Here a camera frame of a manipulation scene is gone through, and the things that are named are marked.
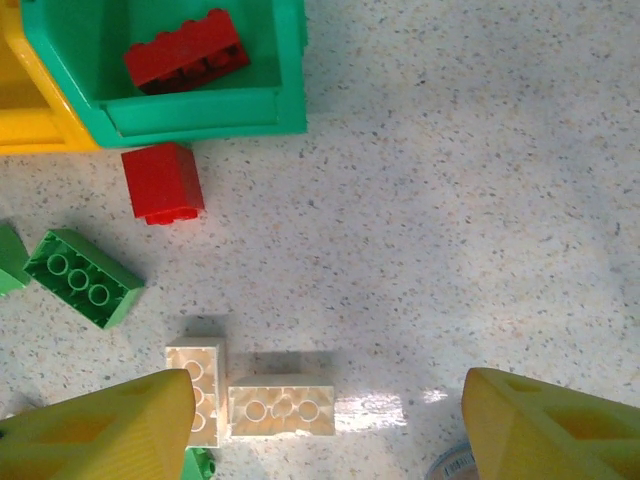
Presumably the tin can with pull tab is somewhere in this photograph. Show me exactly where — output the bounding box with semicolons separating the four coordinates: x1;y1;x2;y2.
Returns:
424;444;479;480

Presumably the yellow plastic bin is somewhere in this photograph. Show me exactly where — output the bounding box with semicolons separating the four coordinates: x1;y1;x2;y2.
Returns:
0;0;101;154

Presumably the small green lego brick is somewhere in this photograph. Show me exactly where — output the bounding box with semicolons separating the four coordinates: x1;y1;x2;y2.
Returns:
180;446;219;480

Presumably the green plastic bin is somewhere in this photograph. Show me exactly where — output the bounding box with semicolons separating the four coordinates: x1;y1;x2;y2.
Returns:
20;0;308;149

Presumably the wooden block near centre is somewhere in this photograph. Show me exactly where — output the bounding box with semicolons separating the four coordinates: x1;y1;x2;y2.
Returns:
164;336;229;449

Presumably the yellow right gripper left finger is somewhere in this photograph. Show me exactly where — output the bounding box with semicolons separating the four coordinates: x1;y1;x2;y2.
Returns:
0;368;196;480

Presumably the red lego brick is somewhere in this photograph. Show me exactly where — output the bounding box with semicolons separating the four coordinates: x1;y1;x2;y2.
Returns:
120;141;206;226
123;8;251;96

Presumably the long white lego brick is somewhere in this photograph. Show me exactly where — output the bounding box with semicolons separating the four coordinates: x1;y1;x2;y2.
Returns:
227;374;336;438

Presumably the long green lego brick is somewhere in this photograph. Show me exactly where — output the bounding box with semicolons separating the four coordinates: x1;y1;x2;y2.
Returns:
22;228;146;331

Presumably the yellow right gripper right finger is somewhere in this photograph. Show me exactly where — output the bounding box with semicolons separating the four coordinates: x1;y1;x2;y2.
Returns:
460;367;640;480

